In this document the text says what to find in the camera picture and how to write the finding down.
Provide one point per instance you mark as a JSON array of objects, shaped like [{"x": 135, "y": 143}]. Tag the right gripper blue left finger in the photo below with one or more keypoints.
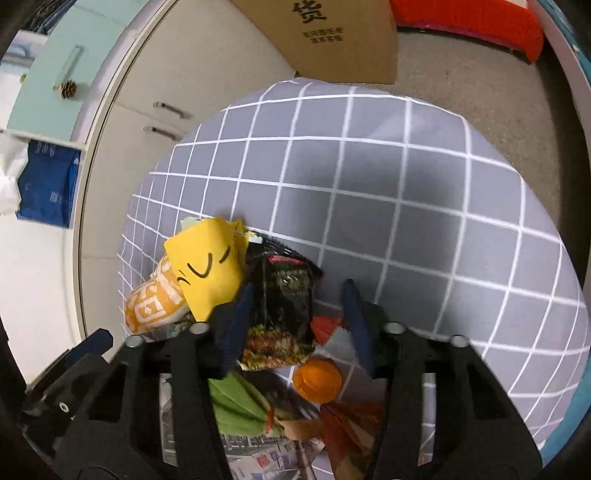
[{"x": 232, "y": 324}]

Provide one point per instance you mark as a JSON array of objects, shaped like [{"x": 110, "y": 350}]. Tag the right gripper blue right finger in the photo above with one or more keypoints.
[{"x": 355, "y": 311}]

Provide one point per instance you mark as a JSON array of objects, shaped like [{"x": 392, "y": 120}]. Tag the black snack packet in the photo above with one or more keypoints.
[{"x": 280, "y": 333}]

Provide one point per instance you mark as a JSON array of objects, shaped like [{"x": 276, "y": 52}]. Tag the green leaf wrapper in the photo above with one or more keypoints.
[{"x": 241, "y": 410}]

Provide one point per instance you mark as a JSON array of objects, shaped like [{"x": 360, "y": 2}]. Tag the yellow smiley paper wrapper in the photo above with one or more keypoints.
[{"x": 208, "y": 260}]

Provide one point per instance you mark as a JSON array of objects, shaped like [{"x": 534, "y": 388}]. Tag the orange white snack bag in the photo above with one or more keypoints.
[{"x": 157, "y": 302}]

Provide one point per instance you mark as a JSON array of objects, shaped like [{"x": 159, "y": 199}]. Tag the red brown paper bag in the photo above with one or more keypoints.
[{"x": 348, "y": 430}]

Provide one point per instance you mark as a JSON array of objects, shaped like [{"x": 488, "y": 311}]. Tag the orange bottle cap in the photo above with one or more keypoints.
[{"x": 318, "y": 381}]

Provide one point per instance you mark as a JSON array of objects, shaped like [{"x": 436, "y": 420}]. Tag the grey checked tablecloth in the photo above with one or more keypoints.
[{"x": 411, "y": 202}]

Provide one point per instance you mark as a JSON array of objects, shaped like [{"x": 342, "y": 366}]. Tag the printed paper leaflet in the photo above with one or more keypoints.
[{"x": 270, "y": 457}]

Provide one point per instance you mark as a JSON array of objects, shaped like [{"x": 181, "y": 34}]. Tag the blue gift bag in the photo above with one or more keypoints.
[{"x": 47, "y": 184}]

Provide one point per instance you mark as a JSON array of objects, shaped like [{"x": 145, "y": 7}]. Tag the white paper shopping bag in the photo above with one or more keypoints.
[{"x": 13, "y": 161}]

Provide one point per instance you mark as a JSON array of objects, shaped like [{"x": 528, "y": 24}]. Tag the large brown cardboard box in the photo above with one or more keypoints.
[{"x": 353, "y": 41}]

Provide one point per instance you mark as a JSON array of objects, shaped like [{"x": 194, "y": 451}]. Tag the purple stair shelf cabinet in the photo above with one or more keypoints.
[{"x": 58, "y": 83}]

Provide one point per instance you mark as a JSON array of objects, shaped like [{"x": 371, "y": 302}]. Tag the red covered low bench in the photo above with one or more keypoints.
[{"x": 510, "y": 24}]

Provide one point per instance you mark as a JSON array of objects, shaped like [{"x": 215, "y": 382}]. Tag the teal bed mattress sheet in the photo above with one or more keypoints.
[{"x": 574, "y": 21}]

